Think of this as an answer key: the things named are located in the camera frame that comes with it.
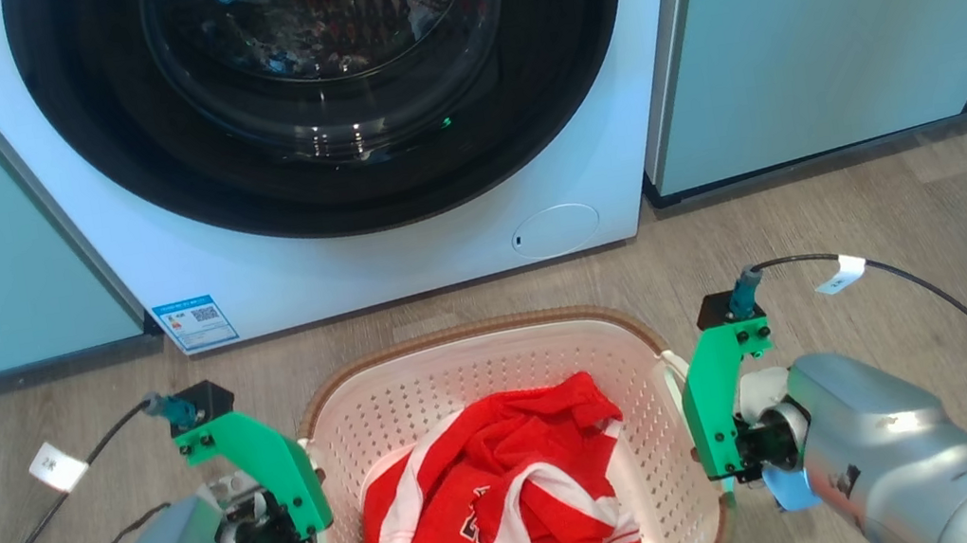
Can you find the black round washer door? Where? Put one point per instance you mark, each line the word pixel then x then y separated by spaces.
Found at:
pixel 142 169

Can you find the round white filter cover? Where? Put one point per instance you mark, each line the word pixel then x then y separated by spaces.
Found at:
pixel 555 230

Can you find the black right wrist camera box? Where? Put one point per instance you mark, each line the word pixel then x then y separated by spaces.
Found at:
pixel 719 308

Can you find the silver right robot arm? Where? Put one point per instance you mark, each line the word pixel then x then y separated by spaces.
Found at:
pixel 894 450

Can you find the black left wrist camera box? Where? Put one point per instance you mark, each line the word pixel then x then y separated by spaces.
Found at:
pixel 210 400

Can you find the cream perforated laundry basket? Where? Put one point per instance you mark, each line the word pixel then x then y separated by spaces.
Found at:
pixel 461 380

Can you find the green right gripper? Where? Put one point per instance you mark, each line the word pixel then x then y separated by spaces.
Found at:
pixel 710 410

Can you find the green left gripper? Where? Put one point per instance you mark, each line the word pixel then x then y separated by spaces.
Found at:
pixel 274 475

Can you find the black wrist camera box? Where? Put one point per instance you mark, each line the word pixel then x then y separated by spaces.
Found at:
pixel 210 400
pixel 719 308

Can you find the red and white jersey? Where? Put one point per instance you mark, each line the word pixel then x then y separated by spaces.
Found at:
pixel 517 496

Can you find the white front-load washing machine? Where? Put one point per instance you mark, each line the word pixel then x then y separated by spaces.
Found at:
pixel 368 265

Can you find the blue energy label sticker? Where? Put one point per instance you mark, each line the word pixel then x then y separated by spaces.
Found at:
pixel 195 323

